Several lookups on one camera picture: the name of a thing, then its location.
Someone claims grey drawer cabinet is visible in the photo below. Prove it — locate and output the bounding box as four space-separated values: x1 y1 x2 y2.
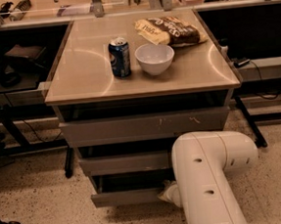
37 4 252 212

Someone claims black desk leg left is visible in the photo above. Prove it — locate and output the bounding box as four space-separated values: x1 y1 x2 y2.
64 147 74 178

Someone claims white bowl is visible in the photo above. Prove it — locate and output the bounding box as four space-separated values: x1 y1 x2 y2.
134 43 175 75

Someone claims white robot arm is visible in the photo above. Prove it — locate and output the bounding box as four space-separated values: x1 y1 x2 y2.
160 131 258 224

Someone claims grey top drawer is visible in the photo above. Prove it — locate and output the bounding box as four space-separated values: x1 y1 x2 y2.
59 107 230 147

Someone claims dark box under desk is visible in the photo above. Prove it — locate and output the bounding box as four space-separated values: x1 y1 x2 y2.
4 44 47 72

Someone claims black power adapter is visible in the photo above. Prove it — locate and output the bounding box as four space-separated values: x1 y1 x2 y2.
232 58 250 68

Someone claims grey bottom drawer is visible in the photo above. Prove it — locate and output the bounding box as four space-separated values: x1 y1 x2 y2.
90 168 174 208

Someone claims black desk leg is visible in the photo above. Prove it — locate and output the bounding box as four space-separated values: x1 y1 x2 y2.
235 96 268 148
64 147 74 178

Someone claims grey middle drawer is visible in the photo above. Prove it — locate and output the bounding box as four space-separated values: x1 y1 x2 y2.
79 150 171 176

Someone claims blue soda can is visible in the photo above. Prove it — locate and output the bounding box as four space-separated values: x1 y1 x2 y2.
108 37 131 78

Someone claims grey drawer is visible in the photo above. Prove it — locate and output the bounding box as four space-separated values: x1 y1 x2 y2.
59 107 230 147
79 150 171 176
90 168 174 208

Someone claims brown chip bag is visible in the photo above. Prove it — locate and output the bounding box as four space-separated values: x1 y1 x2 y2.
134 16 207 47

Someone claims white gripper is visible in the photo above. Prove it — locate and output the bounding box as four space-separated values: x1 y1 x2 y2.
158 180 183 207

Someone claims black desk leg right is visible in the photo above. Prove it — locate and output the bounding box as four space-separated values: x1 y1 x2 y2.
235 96 268 148

